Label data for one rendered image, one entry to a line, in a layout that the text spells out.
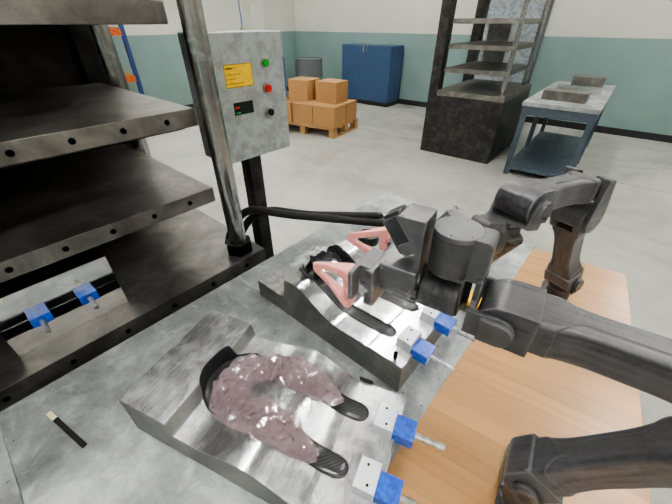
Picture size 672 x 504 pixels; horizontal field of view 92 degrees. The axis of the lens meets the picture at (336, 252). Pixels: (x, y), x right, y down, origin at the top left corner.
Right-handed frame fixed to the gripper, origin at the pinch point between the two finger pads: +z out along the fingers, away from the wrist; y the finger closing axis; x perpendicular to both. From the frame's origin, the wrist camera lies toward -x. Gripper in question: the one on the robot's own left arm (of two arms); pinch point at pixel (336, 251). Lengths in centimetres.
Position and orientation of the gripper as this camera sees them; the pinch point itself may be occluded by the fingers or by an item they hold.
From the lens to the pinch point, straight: 51.8
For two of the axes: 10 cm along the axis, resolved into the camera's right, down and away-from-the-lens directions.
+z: -8.4, -3.0, 4.6
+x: 0.2, 8.2, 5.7
